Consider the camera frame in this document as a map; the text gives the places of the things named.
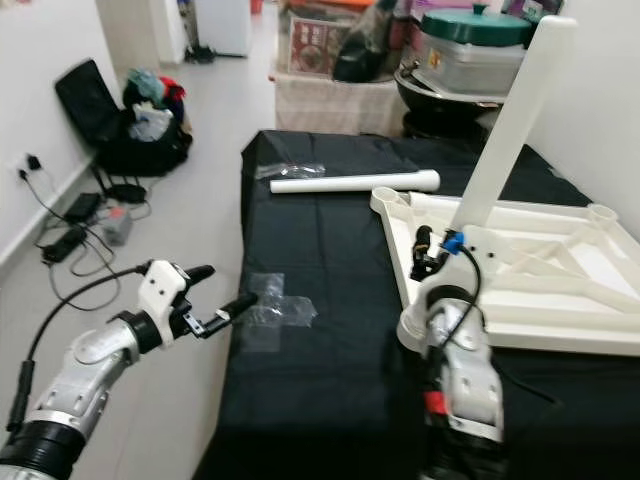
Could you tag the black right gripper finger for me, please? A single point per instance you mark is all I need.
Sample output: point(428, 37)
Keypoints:
point(422, 243)

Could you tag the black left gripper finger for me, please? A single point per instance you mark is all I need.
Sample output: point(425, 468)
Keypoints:
point(232, 308)
point(200, 273)

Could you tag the white plastic table leg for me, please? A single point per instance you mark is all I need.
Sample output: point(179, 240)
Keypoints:
point(515, 120)
point(355, 183)

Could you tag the white plastic table top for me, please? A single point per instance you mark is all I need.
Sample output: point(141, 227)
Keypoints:
point(560, 280)

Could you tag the clear tape patch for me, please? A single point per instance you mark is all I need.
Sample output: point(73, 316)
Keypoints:
point(278, 310)

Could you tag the grey electrical box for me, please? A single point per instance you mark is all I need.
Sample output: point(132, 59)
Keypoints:
point(117, 225)

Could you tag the black router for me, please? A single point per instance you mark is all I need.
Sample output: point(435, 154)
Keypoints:
point(126, 192)

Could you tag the black plastic sheet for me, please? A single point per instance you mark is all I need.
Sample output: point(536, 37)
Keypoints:
point(330, 400)

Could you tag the black power adapter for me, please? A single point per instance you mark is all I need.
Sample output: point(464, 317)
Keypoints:
point(82, 207)

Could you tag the clear plastic wrap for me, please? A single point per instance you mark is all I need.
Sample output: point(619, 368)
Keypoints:
point(290, 171)

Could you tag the black power strip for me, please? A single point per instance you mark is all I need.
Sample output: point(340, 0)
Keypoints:
point(64, 244)

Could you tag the black wok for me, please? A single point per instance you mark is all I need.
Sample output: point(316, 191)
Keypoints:
point(420, 92)

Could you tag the white plastic bag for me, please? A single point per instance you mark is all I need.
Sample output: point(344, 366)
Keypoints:
point(150, 122)

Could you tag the beige cloth covered table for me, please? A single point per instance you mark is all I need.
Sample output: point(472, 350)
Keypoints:
point(335, 105)

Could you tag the clear plastic container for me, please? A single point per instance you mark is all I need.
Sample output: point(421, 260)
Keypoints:
point(470, 68)

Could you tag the black suitcase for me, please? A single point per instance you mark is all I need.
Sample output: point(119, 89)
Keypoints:
point(82, 98)

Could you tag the black mop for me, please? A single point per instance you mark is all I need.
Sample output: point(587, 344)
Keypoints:
point(198, 55)

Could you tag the green lidded pot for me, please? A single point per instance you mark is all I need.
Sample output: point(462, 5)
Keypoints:
point(475, 27)

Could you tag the red printed cardboard box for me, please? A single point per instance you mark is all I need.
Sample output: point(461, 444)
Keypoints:
point(315, 45)

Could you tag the white cabinet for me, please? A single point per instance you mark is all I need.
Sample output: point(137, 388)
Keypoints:
point(222, 25)

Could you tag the orange plastic lid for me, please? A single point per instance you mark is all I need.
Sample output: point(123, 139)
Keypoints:
point(320, 4)

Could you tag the dark printed box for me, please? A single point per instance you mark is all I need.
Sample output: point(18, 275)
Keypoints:
point(535, 8)

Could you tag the small red bucket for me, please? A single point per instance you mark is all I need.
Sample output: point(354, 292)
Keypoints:
point(255, 6)

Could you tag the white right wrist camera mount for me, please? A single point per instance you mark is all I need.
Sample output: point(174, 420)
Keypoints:
point(440, 290)

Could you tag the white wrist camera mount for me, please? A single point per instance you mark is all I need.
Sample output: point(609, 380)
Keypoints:
point(162, 290)
point(440, 290)

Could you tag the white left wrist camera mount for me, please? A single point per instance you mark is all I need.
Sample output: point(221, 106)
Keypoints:
point(162, 290)

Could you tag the white wall socket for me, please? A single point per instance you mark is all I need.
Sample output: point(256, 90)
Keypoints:
point(24, 168)

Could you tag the black wall plug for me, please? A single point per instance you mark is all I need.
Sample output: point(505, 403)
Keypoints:
point(34, 162)

